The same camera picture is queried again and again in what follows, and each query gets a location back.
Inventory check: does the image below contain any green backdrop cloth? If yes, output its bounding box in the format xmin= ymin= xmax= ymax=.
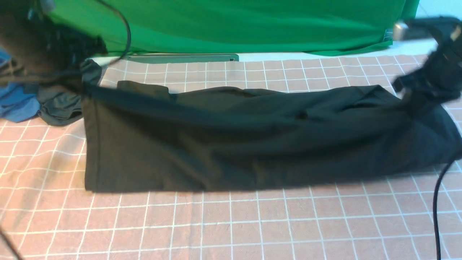
xmin=47 ymin=0 xmax=420 ymax=57

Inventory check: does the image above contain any green flat bar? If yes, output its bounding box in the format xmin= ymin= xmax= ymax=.
xmin=124 ymin=54 xmax=239 ymax=64

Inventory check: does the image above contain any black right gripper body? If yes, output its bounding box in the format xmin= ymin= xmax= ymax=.
xmin=392 ymin=36 xmax=462 ymax=114

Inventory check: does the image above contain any pink checkered tablecloth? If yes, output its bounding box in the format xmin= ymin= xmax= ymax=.
xmin=0 ymin=55 xmax=462 ymax=260

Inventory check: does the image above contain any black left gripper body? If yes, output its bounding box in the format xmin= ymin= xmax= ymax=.
xmin=23 ymin=22 xmax=108 ymax=82

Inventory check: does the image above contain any clear binder clip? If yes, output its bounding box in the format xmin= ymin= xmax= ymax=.
xmin=382 ymin=28 xmax=393 ymax=42

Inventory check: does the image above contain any blue garment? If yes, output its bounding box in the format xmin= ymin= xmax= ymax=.
xmin=0 ymin=49 xmax=41 ymax=122

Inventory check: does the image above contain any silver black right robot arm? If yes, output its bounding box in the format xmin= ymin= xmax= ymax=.
xmin=392 ymin=16 xmax=462 ymax=114

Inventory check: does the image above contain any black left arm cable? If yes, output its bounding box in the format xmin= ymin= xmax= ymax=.
xmin=0 ymin=0 xmax=131 ymax=260

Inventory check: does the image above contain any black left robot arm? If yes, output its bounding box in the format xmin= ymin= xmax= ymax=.
xmin=0 ymin=0 xmax=107 ymax=86

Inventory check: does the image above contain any dark gray long-sleeve top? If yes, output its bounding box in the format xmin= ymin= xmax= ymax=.
xmin=82 ymin=81 xmax=461 ymax=194

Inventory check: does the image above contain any crumpled dark gray garment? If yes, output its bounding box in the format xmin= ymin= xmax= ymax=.
xmin=24 ymin=84 xmax=83 ymax=126

